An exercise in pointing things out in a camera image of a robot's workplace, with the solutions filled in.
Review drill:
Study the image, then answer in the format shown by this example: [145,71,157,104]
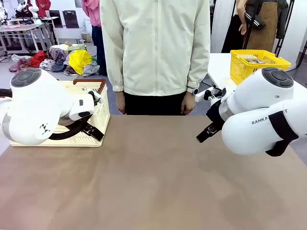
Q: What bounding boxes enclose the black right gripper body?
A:
[206,97,227,128]

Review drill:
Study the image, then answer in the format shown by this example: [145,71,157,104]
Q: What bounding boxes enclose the person's right sleeved forearm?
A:
[105,47,125,92]

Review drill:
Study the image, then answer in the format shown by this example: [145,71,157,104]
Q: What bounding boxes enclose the person's left sleeved forearm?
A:
[187,47,211,89]

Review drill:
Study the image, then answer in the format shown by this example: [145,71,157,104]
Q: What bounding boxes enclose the cream plastic shopping basket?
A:
[10,79,111,148]

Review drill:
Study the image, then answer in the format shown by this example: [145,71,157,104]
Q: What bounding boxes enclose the yellow plastic basket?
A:
[229,49,292,86]

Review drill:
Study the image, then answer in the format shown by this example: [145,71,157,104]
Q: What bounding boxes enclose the person's left hand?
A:
[181,92,197,115]

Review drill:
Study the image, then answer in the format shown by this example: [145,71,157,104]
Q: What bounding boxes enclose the person's right hand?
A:
[116,91,127,115]

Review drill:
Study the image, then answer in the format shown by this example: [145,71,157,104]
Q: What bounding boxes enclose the white side table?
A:
[208,53,307,89]

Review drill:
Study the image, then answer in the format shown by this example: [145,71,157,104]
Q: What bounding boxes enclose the black trousers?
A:
[123,91,189,116]

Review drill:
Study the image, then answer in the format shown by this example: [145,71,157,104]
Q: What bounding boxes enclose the checkered cloth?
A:
[83,61,100,77]

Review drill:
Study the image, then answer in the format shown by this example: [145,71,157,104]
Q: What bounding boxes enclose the dark blue cloth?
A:
[51,59,66,73]

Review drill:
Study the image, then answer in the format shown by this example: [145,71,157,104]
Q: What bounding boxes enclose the black hanging garment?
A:
[221,14,245,54]

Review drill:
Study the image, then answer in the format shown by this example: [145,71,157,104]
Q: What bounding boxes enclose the white cloth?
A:
[39,59,56,71]

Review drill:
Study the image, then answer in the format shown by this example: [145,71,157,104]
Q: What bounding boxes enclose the dark patterned cloth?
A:
[48,45,67,62]

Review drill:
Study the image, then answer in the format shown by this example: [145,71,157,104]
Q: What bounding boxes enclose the green white bag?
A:
[66,43,87,51]

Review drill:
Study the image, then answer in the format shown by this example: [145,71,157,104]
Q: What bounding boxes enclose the cream zip jacket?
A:
[99,0,212,96]

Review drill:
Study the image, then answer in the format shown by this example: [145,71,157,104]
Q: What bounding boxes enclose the red cloth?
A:
[30,50,47,69]

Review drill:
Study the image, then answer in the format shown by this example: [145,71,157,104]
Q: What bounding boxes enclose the cardboard box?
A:
[81,33,94,44]

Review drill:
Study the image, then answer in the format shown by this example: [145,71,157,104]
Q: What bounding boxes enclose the brown apron person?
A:
[236,0,290,53]

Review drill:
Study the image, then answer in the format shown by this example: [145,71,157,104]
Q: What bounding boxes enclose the black tripod stand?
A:
[273,0,296,58]

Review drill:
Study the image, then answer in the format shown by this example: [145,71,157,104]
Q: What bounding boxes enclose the pink patterned cloth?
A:
[9,58,32,72]

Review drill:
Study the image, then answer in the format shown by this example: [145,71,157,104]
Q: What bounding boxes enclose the black slanted pole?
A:
[296,39,307,70]

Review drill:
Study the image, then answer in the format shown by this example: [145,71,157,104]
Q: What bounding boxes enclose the white desk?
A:
[53,27,83,46]

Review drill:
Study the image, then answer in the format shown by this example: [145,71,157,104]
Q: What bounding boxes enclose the pink shirted person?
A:
[81,0,108,76]

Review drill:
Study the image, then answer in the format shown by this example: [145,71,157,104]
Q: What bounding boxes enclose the grey work table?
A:
[0,23,52,55]

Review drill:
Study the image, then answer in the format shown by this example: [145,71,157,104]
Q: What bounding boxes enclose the red shirted person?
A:
[35,0,52,18]

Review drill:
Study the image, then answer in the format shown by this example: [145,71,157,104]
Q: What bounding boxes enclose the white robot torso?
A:
[14,0,43,24]

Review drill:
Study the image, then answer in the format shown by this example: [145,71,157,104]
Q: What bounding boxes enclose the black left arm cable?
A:
[48,121,88,141]

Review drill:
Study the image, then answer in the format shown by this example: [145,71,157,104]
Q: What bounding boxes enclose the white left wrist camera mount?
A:
[83,88,105,106]

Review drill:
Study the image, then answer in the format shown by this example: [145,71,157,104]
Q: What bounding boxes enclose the brown basket handle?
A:
[73,79,107,96]

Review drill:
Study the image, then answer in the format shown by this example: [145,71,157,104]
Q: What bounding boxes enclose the black right arm cable sleeve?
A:
[265,110,300,158]

